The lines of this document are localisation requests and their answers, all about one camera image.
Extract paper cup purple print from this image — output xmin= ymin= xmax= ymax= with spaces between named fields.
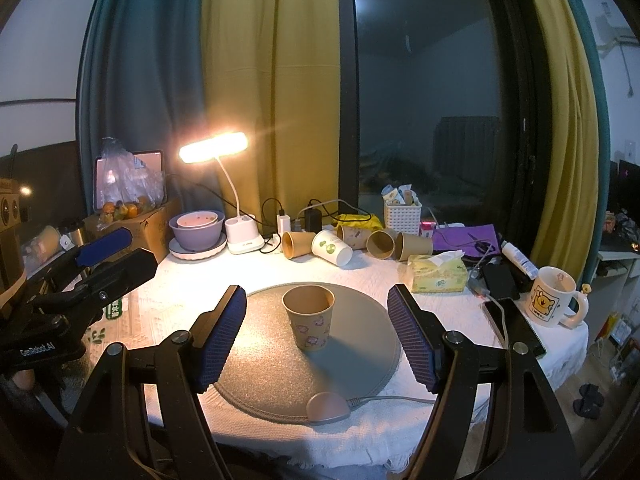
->
xmin=336 ymin=224 xmax=372 ymax=250
xmin=282 ymin=284 xmax=335 ymax=352

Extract brown paper cup right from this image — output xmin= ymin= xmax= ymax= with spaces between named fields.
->
xmin=394 ymin=232 xmax=433 ymax=261

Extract brown paper cup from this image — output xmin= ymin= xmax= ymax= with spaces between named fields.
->
xmin=282 ymin=231 xmax=316 ymax=260
xmin=394 ymin=232 xmax=433 ymax=261

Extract brown paper cup open mouth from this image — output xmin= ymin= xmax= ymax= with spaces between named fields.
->
xmin=366 ymin=229 xmax=397 ymax=259

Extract brown paper cup leftmost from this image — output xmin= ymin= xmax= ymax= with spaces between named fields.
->
xmin=282 ymin=231 xmax=316 ymax=260

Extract paper cup purple print lying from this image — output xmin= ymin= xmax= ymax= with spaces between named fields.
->
xmin=336 ymin=224 xmax=372 ymax=250

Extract white paper cup green print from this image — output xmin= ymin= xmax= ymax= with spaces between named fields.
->
xmin=311 ymin=230 xmax=352 ymax=268

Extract cardboard box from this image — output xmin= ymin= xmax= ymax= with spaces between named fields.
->
xmin=84 ymin=198 xmax=182 ymax=263

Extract white table cloth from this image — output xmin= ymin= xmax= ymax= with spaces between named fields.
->
xmin=70 ymin=252 xmax=580 ymax=479

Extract plastic bag of fruit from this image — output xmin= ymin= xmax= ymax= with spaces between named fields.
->
xmin=94 ymin=136 xmax=165 ymax=228

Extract black smartphone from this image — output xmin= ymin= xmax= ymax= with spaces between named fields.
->
xmin=482 ymin=297 xmax=548 ymax=359

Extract white plate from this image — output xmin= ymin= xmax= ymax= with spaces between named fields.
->
xmin=168 ymin=234 xmax=227 ymax=261

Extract round grey placemat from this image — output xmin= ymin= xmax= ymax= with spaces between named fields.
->
xmin=215 ymin=283 xmax=400 ymax=424

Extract purple bowl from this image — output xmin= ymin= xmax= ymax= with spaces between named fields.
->
xmin=169 ymin=210 xmax=226 ymax=250

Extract white bear mug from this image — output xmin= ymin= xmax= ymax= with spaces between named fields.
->
xmin=525 ymin=266 xmax=589 ymax=330

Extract white desk lamp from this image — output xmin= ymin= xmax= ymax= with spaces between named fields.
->
xmin=178 ymin=131 xmax=266 ymax=255

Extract white tube bottle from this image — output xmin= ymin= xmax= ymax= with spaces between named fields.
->
xmin=501 ymin=240 xmax=539 ymax=280

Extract black slippers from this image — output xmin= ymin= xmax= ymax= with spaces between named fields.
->
xmin=573 ymin=384 xmax=604 ymax=420

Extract purple cloth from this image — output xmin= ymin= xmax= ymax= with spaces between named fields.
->
xmin=432 ymin=224 xmax=500 ymax=258

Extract pink mouse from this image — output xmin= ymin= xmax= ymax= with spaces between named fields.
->
xmin=306 ymin=391 xmax=350 ymax=424

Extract pink small box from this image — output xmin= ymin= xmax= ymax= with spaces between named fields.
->
xmin=419 ymin=220 xmax=437 ymax=238

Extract teal curtain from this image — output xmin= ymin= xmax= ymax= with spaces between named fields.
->
xmin=76 ymin=0 xmax=222 ymax=211

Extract white plastic basket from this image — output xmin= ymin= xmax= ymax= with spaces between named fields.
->
xmin=383 ymin=200 xmax=422 ymax=235

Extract white charger plug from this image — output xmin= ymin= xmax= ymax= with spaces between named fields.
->
xmin=277 ymin=212 xmax=292 ymax=235

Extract yellow bag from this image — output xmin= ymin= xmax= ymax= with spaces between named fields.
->
xmin=334 ymin=214 xmax=383 ymax=231

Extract right yellow curtain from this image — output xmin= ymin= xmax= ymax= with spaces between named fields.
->
xmin=533 ymin=0 xmax=611 ymax=284

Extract yellow curtain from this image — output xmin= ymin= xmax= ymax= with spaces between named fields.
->
xmin=201 ymin=0 xmax=341 ymax=222
xmin=533 ymin=0 xmax=611 ymax=284

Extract black charger plug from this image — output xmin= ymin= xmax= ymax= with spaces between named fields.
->
xmin=304 ymin=207 xmax=322 ymax=233

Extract grey cable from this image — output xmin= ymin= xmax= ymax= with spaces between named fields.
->
xmin=464 ymin=238 xmax=510 ymax=351

